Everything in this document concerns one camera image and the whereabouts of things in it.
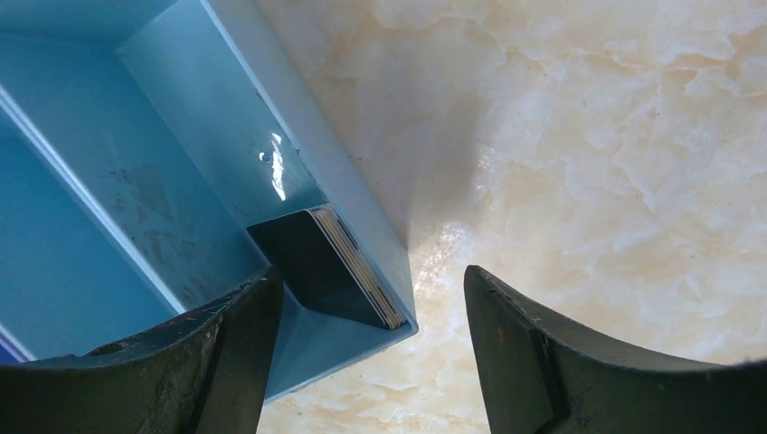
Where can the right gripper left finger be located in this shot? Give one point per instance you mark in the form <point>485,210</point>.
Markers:
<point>205,371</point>

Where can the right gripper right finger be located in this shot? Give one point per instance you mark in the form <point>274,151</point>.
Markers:
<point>542,372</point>

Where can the black credit card stack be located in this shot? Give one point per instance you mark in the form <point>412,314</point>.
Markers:
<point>324,267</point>

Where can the blue three-compartment box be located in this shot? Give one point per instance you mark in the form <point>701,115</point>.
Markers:
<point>139,142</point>

